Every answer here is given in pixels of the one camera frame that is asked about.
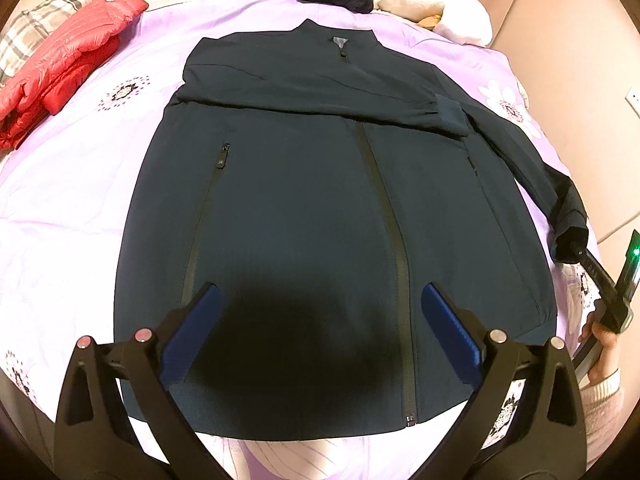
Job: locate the person's right hand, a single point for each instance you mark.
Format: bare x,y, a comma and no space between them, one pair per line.
607,350

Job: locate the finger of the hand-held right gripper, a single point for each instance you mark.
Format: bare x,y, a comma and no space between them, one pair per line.
597,275

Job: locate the red down jacket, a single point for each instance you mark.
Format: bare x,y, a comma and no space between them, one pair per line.
65,60

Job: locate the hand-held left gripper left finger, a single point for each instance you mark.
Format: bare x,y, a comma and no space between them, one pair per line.
192,332

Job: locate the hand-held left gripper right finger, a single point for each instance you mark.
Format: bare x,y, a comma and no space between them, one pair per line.
452,332

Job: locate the purple floral bedsheet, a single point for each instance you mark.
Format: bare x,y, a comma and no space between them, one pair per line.
75,200

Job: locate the white plush goose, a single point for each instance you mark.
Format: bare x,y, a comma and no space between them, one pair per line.
450,15

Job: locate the plaid pillow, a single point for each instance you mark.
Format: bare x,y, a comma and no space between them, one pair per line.
65,0

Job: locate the white wall socket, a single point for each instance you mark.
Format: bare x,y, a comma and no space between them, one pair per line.
634,96

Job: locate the person's right forearm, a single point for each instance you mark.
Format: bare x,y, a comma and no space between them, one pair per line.
605,410

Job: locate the navy zip jacket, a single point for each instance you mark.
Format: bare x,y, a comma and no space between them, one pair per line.
300,185

